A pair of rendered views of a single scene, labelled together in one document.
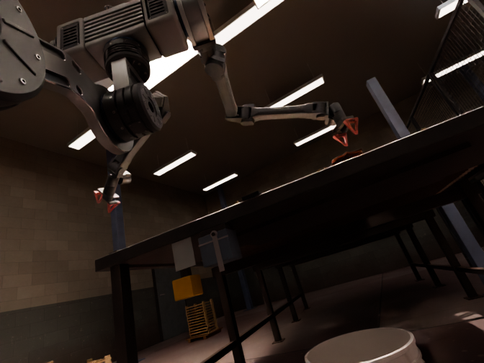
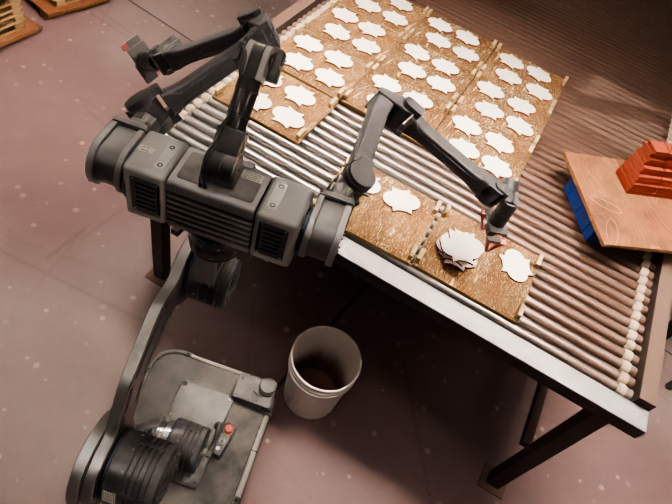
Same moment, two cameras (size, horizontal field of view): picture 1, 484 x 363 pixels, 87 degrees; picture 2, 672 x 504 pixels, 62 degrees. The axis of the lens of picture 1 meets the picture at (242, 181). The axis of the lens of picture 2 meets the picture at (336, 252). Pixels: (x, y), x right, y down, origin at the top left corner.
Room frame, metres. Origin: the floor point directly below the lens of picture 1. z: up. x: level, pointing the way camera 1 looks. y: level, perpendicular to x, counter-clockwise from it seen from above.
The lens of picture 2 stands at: (-0.24, 0.01, 2.41)
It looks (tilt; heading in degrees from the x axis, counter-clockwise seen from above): 51 degrees down; 356
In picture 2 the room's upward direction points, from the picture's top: 20 degrees clockwise
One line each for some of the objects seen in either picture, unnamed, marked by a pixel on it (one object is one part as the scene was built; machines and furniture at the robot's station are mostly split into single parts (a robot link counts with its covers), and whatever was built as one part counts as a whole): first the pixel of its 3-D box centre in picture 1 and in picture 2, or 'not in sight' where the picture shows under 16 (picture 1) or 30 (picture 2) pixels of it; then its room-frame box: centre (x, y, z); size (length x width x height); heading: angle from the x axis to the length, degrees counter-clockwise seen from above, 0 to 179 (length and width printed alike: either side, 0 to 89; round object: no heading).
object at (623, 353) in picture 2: not in sight; (394, 226); (1.20, -0.26, 0.90); 1.95 x 0.05 x 0.05; 73
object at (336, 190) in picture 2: (204, 42); (335, 203); (0.69, -0.01, 1.45); 0.09 x 0.08 x 0.12; 87
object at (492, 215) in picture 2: (341, 119); (499, 217); (1.09, -0.54, 1.19); 0.10 x 0.07 x 0.07; 11
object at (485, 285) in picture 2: not in sight; (478, 261); (1.13, -0.58, 0.93); 0.41 x 0.35 x 0.02; 74
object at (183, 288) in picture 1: (184, 268); not in sight; (1.13, 0.34, 0.74); 0.09 x 0.08 x 0.24; 73
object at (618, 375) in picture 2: not in sight; (383, 242); (1.10, -0.23, 0.90); 1.95 x 0.05 x 0.05; 73
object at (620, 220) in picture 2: not in sight; (635, 202); (1.61, -1.20, 1.03); 0.50 x 0.50 x 0.02; 15
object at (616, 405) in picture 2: (296, 191); (368, 266); (0.99, -0.20, 0.88); 2.08 x 0.09 x 0.06; 73
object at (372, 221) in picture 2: not in sight; (377, 208); (1.23, -0.18, 0.93); 0.41 x 0.35 x 0.02; 75
